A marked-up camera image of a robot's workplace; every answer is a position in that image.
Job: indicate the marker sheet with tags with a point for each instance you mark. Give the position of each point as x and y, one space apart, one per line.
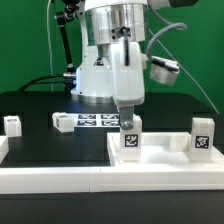
95 120

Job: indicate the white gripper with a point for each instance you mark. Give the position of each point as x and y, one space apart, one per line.
127 82

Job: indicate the white U-shaped fence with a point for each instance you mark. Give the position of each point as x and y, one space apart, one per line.
154 177

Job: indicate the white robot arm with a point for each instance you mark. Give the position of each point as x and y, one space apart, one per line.
107 22

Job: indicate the white square table top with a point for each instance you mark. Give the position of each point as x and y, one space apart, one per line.
158 148

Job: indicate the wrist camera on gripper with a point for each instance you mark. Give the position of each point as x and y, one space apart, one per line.
164 71

